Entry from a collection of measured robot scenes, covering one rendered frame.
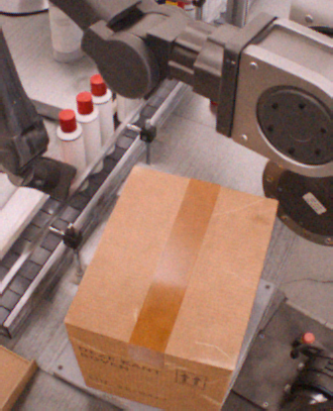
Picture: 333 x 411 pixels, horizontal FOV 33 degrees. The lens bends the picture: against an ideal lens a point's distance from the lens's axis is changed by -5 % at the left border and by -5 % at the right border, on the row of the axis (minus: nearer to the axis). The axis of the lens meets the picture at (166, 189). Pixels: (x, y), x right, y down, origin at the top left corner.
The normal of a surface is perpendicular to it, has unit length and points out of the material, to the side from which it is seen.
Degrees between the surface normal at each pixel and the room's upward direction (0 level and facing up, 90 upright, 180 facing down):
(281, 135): 90
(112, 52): 86
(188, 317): 0
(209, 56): 50
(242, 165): 0
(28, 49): 0
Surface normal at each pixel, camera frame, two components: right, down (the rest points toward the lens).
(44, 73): 0.01, -0.64
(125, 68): -0.57, 0.59
